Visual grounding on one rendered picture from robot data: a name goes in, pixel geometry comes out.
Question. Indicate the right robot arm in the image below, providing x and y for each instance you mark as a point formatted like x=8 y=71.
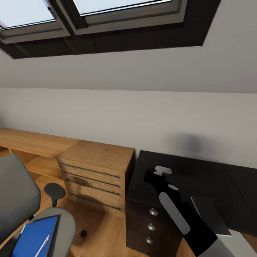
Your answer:
x=200 y=238

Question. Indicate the folder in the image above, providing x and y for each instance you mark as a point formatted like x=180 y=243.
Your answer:
x=32 y=237

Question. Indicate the notebook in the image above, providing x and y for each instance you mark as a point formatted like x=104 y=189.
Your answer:
x=210 y=216

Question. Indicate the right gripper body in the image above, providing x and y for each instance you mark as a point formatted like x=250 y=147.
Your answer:
x=150 y=177

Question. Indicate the swivel chair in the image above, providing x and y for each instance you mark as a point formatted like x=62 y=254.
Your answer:
x=20 y=199

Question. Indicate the pen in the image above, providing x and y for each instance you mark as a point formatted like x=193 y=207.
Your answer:
x=42 y=246

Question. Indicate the mouse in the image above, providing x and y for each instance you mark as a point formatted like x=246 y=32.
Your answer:
x=151 y=168

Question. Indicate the desktop computer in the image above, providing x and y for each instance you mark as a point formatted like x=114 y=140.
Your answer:
x=237 y=244

